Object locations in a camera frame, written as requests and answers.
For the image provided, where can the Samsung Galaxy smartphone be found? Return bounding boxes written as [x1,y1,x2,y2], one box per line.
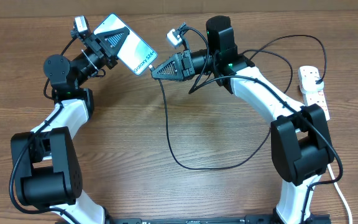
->
[94,14,157,75]

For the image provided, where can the black charging cable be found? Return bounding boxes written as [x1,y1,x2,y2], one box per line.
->
[149,34,328,171]

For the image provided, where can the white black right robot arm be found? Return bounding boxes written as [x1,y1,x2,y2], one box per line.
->
[151,16,339,223]

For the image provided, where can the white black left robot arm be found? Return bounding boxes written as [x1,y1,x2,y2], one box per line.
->
[9,27,130,223]

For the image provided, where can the white charger plug adapter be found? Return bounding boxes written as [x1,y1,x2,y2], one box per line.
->
[300,76,324,94]

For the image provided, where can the white power strip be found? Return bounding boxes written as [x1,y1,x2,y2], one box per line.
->
[298,65,330,121]

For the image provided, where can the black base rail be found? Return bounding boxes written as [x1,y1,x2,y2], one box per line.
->
[54,213,332,224]

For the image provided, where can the white power strip cord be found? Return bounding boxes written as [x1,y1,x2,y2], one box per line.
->
[326,163,354,224]

